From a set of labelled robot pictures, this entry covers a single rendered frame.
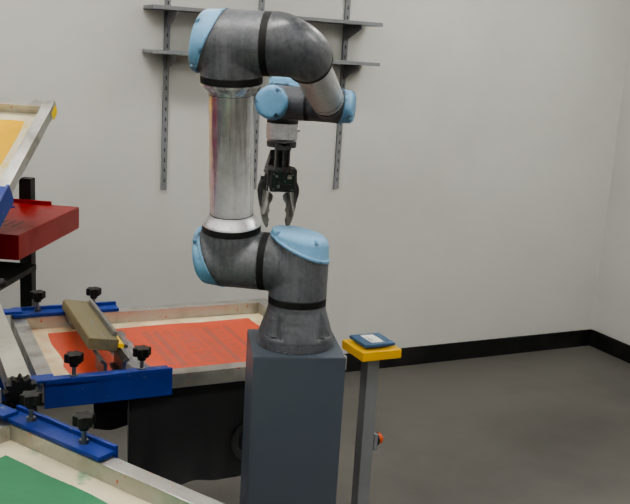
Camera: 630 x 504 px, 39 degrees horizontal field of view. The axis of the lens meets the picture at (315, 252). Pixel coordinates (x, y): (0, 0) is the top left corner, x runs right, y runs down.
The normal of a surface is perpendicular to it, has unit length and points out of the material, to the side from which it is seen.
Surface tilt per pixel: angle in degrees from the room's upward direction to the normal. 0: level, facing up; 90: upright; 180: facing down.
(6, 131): 32
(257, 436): 90
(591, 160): 90
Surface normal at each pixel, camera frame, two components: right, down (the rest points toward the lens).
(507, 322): 0.43, 0.22
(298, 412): 0.14, 0.22
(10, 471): 0.06, -0.97
